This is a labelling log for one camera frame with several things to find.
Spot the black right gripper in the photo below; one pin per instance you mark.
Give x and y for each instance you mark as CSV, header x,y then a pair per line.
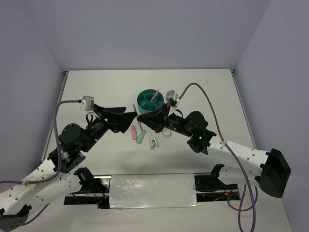
x,y
154,120

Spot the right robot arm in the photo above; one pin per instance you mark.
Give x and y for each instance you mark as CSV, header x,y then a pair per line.
x,y
267,170

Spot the pink gel pen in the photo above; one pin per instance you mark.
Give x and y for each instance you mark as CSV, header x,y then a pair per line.
x,y
154,96

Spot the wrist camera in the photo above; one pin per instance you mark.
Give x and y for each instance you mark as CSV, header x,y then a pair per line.
x,y
172,99
87,103

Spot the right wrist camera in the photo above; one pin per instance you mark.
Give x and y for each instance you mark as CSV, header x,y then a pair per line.
x,y
172,99

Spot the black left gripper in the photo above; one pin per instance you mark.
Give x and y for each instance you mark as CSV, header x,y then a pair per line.
x,y
117,120

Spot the green highlighter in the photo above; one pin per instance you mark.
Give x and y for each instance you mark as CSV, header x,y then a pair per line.
x,y
141,137

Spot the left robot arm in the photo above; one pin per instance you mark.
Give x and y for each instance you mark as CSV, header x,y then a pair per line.
x,y
59,174

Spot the pink mini stapler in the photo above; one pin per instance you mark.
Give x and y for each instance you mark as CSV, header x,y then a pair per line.
x,y
153,143

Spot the pink highlighter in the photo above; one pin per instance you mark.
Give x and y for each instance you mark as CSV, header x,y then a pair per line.
x,y
134,132

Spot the clear tape roll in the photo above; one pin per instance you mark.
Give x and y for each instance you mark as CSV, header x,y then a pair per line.
x,y
166,133

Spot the right aluminium table rail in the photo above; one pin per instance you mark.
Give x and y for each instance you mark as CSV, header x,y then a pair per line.
x,y
243,108

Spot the teal round desk organizer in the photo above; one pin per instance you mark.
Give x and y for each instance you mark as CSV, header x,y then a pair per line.
x,y
145,103

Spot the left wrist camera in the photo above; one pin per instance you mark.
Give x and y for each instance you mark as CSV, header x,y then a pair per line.
x,y
87,103

